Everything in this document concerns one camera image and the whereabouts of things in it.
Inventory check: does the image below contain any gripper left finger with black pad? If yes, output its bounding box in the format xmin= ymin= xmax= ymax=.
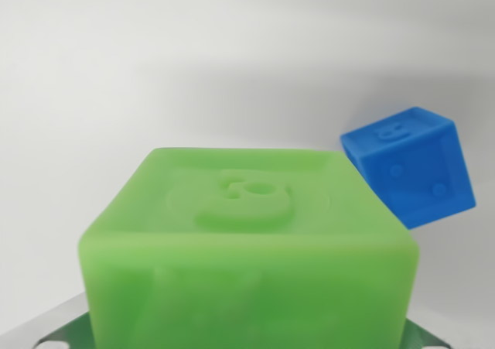
xmin=0 ymin=291 xmax=96 ymax=349

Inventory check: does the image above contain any green plastic cube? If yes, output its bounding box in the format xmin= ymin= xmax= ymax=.
xmin=77 ymin=147 xmax=421 ymax=349

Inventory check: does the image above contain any blue plastic cube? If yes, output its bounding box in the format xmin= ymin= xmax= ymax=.
xmin=339 ymin=106 xmax=477 ymax=230

